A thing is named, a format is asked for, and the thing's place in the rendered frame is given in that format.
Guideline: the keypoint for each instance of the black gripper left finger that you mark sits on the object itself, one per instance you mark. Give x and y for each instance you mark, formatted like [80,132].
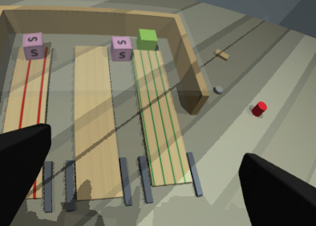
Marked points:
[22,154]

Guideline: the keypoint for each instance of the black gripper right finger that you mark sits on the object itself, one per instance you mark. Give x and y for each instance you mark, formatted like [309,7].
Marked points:
[274,197]

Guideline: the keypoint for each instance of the red cylinder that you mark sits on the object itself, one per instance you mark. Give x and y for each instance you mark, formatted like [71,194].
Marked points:
[259,108]

